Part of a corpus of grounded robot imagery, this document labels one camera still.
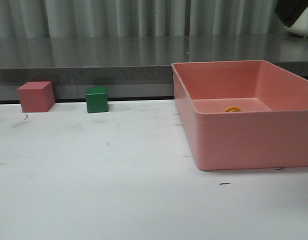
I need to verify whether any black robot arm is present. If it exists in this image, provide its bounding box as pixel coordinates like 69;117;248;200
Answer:
275;0;308;28

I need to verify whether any yellow push button switch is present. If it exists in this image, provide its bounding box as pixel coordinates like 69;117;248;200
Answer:
225;106;242;113

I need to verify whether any green cube block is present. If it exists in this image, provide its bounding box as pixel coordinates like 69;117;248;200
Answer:
85;87;109;114

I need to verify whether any dark grey counter shelf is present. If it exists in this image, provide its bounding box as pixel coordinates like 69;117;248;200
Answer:
0;33;308;103

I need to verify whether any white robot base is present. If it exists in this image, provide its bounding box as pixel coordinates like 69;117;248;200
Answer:
285;10;308;38

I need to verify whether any grey pleated curtain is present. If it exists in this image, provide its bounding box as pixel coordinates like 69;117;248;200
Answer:
0;0;284;39

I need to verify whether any pink plastic bin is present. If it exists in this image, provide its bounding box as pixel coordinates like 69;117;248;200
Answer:
172;60;308;171

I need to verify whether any pink cube block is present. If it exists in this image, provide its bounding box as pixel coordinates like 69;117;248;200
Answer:
17;81;55;113

